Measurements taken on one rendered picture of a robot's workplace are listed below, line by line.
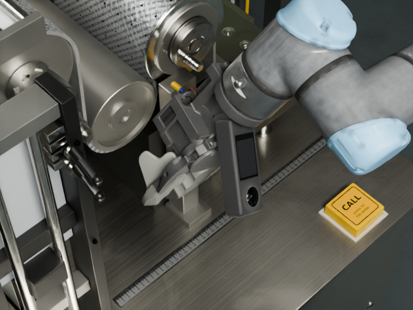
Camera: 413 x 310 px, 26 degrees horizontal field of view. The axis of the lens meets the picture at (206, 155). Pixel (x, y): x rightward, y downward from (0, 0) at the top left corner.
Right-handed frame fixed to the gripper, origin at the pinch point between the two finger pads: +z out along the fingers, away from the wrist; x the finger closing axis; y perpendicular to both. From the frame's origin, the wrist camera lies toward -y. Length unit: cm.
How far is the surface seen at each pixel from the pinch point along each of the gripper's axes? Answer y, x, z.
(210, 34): 18.8, -15.9, -8.5
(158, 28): 20.6, -6.8, -8.5
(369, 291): -19, -65, 29
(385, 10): 67, -197, 57
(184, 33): 19.1, -10.4, -9.0
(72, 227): 2.2, 10.1, 6.3
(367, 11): 69, -193, 60
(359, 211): -9.3, -43.4, 5.5
